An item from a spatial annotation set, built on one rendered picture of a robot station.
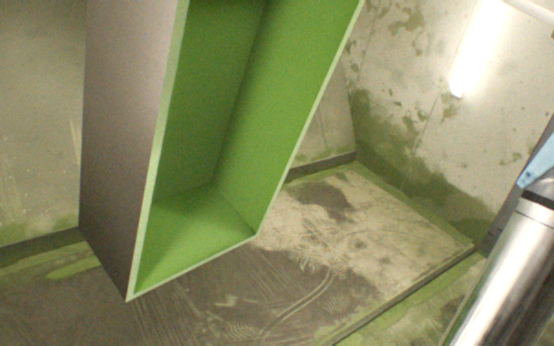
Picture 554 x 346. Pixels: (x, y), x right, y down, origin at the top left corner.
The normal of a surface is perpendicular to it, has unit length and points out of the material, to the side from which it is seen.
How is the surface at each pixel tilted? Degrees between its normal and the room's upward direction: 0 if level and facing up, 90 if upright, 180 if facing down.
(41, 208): 57
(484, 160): 90
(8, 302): 0
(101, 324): 0
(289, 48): 90
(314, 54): 90
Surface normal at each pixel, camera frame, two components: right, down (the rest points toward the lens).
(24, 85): 0.61, -0.04
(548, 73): -0.77, 0.21
